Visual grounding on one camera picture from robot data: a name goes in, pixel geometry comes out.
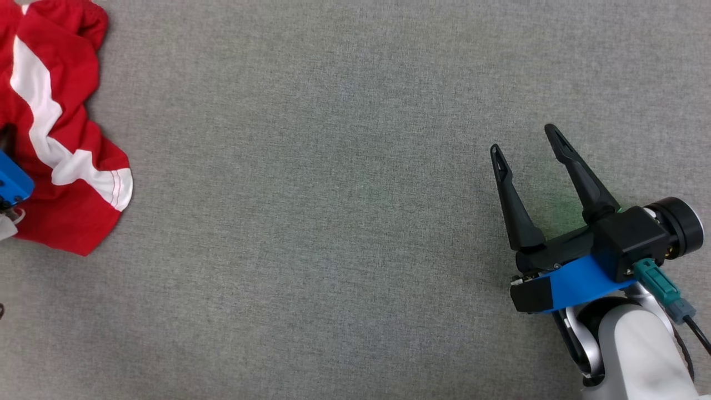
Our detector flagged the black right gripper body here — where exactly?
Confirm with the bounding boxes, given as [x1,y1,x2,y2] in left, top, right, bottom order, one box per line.
[514,221,604,276]

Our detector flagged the teal plug right camera cable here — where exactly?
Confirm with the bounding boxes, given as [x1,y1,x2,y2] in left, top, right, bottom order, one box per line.
[632,258,711,356]

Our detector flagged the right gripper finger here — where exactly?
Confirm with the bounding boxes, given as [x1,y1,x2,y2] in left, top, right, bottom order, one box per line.
[544,123,622,224]
[490,143,547,252]

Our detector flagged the red shorts with white stripe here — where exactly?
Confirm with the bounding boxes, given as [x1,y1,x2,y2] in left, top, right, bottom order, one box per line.
[0,0,134,257]

